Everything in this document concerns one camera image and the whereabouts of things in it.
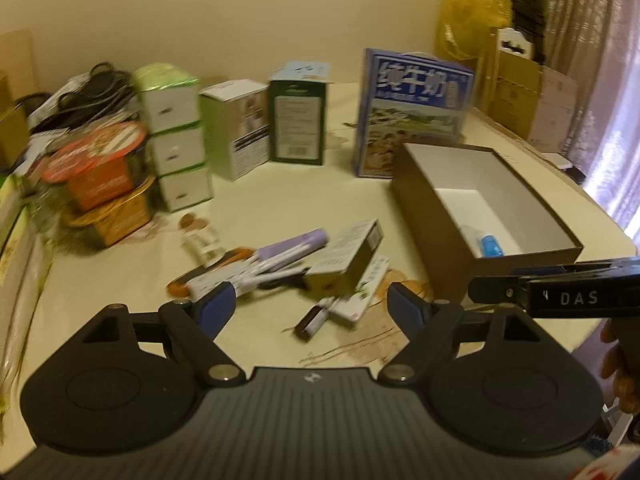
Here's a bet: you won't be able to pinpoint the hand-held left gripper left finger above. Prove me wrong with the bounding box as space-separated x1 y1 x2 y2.
80 281 246 386

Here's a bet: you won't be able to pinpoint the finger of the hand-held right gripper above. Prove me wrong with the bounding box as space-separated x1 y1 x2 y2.
467 273 532 307
510 261 583 279

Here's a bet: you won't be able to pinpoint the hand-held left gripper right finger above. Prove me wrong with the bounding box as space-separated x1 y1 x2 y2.
380 281 543 386

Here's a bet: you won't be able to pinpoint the white tube with blue cap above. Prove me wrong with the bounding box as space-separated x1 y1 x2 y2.
460 225 506 258

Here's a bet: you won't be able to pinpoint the white pen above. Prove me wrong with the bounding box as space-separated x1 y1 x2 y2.
187 259 301 302

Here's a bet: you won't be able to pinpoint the small grey olive box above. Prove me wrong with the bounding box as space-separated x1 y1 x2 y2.
304 219 383 298

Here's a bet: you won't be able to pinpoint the dark brown capped tube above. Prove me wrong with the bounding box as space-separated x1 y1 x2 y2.
294 297 336 343

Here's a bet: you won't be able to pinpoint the person's right hand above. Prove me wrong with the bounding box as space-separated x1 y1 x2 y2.
600 318 635 413

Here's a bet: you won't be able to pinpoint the orange utility knife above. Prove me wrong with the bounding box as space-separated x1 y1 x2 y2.
167 247 256 298

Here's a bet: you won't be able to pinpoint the white plastic clip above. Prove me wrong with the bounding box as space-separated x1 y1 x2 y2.
181 225 223 266

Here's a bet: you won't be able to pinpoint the purple tube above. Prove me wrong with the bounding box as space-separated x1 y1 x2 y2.
255 228 330 266

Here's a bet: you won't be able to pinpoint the green and white box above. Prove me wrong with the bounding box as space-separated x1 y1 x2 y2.
149 122 207 177
132 63 203 135
157 165 215 212

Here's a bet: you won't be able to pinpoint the cream patterned tablecloth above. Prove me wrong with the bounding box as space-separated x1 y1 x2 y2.
10 80 640 411

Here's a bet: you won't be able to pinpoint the orange instant noodle bowl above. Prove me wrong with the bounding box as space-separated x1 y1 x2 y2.
62 177 157 248
42 122 151 211

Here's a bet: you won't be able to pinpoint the tall brown cardboard box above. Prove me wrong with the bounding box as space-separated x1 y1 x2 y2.
487 27 581 153

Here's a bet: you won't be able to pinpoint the light green product box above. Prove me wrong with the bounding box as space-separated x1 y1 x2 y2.
199 79 272 182

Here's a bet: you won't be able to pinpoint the pink curtain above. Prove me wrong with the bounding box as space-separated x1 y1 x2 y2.
545 0 640 241

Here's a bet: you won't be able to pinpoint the white yellow food packet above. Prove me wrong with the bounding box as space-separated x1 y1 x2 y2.
0 172 33 261
0 210 56 401

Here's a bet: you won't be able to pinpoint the blue milk carton box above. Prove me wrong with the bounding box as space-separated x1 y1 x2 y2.
352 49 476 179

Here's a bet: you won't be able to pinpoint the dark green box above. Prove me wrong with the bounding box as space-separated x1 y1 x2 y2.
268 62 333 166

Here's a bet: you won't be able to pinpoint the yellow plastic bag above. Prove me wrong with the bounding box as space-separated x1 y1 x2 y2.
435 0 513 68

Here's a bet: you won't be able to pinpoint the black rack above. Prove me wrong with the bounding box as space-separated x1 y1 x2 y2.
495 0 548 66

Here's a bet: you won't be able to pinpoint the tangled dark cables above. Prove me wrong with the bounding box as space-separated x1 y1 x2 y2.
30 62 138 131

